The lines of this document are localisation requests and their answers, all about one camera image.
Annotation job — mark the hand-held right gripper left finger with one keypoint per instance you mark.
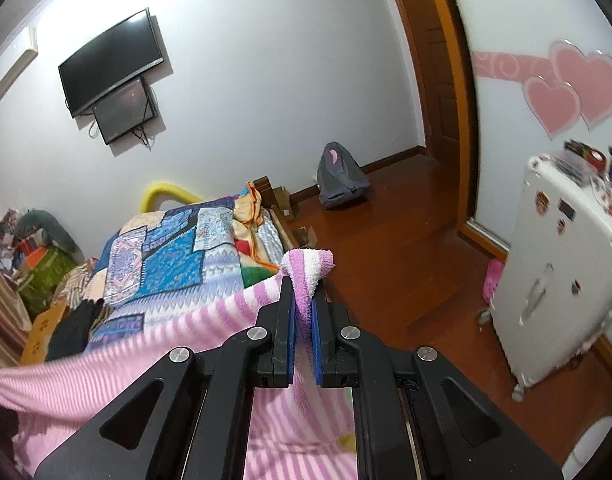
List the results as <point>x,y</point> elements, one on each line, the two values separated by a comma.
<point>290,340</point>

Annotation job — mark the grey backpack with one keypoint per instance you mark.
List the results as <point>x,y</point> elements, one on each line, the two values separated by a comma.
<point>341,180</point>

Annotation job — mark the large black wall television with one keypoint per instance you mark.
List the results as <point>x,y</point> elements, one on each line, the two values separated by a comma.
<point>105,60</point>

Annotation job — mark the white suitcase with stickers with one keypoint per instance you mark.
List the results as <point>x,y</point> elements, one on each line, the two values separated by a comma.
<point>551,280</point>

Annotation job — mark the blue patchwork blanket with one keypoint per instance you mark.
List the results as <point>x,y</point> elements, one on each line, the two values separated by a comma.
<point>170,250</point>

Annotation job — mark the orange fleece blanket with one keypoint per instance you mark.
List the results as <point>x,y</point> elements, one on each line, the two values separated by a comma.
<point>248,210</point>

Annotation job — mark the pink striped fleece pants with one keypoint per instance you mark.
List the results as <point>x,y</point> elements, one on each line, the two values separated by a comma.
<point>135,340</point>

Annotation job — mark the pink heart wall decoration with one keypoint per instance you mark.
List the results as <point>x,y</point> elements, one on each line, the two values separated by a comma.
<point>586,80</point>

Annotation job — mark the pile of small trinkets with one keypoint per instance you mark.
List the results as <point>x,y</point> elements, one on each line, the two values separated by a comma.
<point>586,155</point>

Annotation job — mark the white plastic bin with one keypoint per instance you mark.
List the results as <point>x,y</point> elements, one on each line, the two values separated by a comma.
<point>593,445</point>

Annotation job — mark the green patterned box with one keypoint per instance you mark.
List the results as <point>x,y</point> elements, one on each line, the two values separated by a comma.
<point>45,272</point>

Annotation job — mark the striped pink curtain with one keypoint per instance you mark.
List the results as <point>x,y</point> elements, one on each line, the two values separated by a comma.
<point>0,310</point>

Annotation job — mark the white curtain rail cover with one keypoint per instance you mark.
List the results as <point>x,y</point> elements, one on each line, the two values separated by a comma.
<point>15,72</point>

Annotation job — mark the open cardboard box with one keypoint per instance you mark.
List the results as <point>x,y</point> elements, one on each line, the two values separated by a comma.
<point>306,237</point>
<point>284,205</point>

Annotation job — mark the yellow foam tube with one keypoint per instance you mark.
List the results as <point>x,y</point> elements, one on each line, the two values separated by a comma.
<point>153,192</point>

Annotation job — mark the wooden bed frame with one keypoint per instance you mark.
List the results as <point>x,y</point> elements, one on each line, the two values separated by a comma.
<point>263,185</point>

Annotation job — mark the brown wooden door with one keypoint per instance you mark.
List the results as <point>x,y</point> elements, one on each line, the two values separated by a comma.
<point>436,60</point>

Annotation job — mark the small black wall monitor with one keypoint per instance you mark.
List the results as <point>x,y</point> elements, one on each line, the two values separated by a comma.
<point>120,110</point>

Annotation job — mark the black garment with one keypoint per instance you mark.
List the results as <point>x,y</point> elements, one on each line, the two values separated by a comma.
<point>75,330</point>

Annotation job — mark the pink slipper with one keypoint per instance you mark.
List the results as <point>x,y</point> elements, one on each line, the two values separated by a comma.
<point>492,280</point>

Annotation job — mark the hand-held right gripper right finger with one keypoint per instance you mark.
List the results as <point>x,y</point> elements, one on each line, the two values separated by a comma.
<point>317,350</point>

